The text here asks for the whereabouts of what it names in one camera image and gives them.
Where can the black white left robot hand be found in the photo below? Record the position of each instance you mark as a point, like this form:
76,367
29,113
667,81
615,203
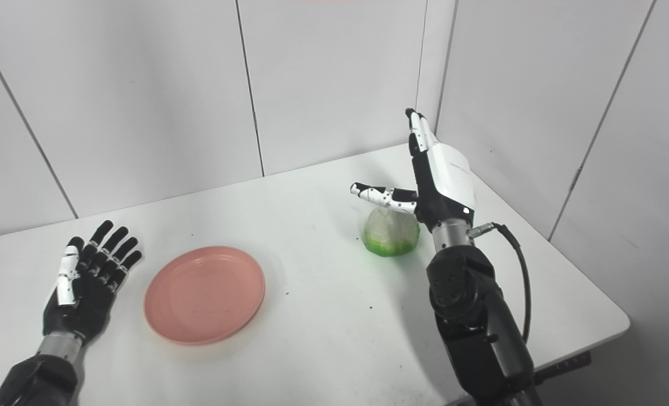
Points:
83,307

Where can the black table frame bar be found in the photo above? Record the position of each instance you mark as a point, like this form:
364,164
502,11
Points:
566,366

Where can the green white toy cabbage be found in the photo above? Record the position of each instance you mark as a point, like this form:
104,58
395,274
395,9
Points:
391,234

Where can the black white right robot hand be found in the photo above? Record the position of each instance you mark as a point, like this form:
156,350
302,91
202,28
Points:
444,180

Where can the pink round plate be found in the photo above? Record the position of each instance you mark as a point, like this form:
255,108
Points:
205,296

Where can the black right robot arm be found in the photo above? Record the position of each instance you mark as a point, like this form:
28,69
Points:
475,316

